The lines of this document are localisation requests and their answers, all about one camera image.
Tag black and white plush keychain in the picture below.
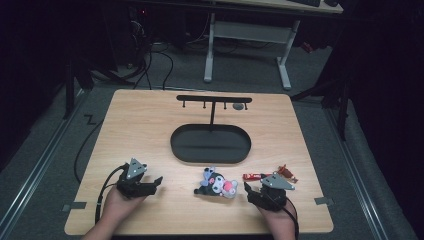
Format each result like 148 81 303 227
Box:
193 166 240 200

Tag black floor cable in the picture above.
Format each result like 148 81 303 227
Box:
73 118 105 185

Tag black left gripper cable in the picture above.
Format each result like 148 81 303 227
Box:
94 162 130 225

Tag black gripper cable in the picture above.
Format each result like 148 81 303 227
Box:
94 162 130 225
283 196 300 240

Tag dark computer tower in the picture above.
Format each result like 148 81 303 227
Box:
111 6 149 68

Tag red and brown candy wrapper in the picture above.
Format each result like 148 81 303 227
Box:
277 163 300 185

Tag red snack bar wrapper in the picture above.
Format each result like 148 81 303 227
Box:
242 172 273 182

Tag black hook rack with tray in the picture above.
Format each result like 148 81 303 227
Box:
169 94 253 165

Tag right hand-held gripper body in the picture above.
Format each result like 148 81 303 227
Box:
247 171 296 212

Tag bundle of black floor cables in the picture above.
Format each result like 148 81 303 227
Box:
89 39 176 92

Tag person's left hand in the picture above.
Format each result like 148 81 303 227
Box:
102 185 148 223

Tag grey tape piece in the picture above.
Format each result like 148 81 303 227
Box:
313 196 335 207
61 201 88 213

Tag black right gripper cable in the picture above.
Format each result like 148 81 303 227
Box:
283 196 300 240

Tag person's right hand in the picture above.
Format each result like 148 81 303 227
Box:
257 199 298 233

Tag black metal stand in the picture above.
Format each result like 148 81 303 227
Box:
289 74 353 142
62 49 96 121

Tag metal floor rail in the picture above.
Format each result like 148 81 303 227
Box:
323 105 390 240
0 87 88 236

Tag black keyboard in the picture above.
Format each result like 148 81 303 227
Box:
287 0 322 8

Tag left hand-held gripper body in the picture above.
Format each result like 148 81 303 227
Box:
115 157 158 200

